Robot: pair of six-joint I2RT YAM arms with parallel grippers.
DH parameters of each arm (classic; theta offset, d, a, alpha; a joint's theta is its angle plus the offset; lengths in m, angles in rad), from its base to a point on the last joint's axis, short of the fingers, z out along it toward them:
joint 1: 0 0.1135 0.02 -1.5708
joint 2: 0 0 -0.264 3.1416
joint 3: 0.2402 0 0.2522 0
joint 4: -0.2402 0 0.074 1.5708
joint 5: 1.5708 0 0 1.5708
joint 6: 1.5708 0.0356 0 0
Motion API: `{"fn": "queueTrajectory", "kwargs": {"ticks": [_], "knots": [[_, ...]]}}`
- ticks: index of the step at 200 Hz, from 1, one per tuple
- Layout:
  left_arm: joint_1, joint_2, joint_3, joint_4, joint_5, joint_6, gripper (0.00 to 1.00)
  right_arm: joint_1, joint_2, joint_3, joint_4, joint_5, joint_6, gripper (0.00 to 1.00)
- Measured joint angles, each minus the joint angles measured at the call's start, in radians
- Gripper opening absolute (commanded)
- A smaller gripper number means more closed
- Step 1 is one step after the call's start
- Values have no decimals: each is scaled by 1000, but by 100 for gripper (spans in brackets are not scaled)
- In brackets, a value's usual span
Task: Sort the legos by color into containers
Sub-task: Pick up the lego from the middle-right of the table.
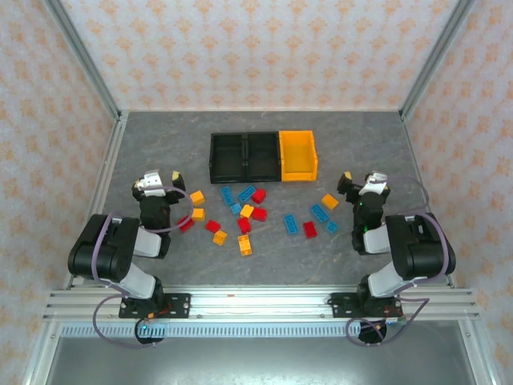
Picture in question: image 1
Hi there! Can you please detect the orange plastic bin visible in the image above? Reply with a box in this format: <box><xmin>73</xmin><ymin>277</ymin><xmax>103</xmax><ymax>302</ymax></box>
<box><xmin>278</xmin><ymin>129</ymin><xmax>321</xmax><ymax>184</ymax></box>

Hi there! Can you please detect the long orange lego brick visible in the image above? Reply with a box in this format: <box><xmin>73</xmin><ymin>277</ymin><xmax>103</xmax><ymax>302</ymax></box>
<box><xmin>236</xmin><ymin>234</ymin><xmax>255</xmax><ymax>257</ymax></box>

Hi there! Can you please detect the aluminum base beam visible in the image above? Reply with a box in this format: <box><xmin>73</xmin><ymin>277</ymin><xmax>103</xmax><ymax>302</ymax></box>
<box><xmin>42</xmin><ymin>285</ymin><xmax>481</xmax><ymax>322</ymax></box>

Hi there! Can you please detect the grey metal sheet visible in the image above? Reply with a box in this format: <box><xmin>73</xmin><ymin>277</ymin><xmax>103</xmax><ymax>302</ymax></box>
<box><xmin>43</xmin><ymin>335</ymin><xmax>476</xmax><ymax>385</ymax></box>

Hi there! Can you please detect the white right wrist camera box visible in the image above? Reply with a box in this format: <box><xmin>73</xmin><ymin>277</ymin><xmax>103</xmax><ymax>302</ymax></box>
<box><xmin>359</xmin><ymin>170</ymin><xmax>389</xmax><ymax>196</ymax></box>

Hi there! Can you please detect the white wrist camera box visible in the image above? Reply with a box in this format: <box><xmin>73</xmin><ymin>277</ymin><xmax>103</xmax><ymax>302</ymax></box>
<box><xmin>138</xmin><ymin>170</ymin><xmax>168</xmax><ymax>198</ymax></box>
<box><xmin>359</xmin><ymin>170</ymin><xmax>389</xmax><ymax>196</ymax></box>

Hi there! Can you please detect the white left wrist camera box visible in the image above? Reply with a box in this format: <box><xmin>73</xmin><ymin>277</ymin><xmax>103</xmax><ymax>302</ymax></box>
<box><xmin>138</xmin><ymin>170</ymin><xmax>168</xmax><ymax>198</ymax></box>

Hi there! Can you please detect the aluminum side rail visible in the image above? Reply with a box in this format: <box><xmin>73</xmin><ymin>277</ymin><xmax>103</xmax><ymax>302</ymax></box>
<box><xmin>66</xmin><ymin>111</ymin><xmax>130</xmax><ymax>290</ymax></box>
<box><xmin>399</xmin><ymin>111</ymin><xmax>458</xmax><ymax>289</ymax></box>

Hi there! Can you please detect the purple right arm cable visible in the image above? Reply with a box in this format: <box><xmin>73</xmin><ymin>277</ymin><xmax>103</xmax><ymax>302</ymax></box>
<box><xmin>345</xmin><ymin>176</ymin><xmax>450</xmax><ymax>348</ymax></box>

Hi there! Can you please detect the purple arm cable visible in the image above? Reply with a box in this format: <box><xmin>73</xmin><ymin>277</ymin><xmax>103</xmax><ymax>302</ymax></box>
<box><xmin>91</xmin><ymin>184</ymin><xmax>196</xmax><ymax>350</ymax></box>
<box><xmin>345</xmin><ymin>176</ymin><xmax>450</xmax><ymax>348</ymax></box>

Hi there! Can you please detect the black round cable grommet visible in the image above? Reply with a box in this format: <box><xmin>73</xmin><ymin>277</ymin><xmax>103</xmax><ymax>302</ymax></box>
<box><xmin>358</xmin><ymin>318</ymin><xmax>389</xmax><ymax>347</ymax></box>
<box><xmin>135</xmin><ymin>318</ymin><xmax>166</xmax><ymax>348</ymax></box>

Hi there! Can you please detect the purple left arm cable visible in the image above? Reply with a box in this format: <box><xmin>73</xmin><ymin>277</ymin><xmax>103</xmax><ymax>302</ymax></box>
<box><xmin>91</xmin><ymin>184</ymin><xmax>196</xmax><ymax>350</ymax></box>

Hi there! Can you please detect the aluminum frame post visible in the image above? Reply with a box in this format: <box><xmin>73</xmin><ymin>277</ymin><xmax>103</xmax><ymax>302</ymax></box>
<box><xmin>42</xmin><ymin>0</ymin><xmax>123</xmax><ymax>121</ymax></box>
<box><xmin>400</xmin><ymin>0</ymin><xmax>480</xmax><ymax>121</ymax></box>

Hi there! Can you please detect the slotted grey cable duct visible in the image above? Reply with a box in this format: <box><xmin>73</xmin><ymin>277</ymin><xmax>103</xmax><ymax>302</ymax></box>
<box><xmin>59</xmin><ymin>322</ymin><xmax>362</xmax><ymax>338</ymax></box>

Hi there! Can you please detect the aluminum frame leg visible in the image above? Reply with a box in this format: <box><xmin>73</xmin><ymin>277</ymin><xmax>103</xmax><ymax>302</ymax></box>
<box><xmin>458</xmin><ymin>320</ymin><xmax>502</xmax><ymax>385</ymax></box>
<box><xmin>22</xmin><ymin>320</ymin><xmax>65</xmax><ymax>385</ymax></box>

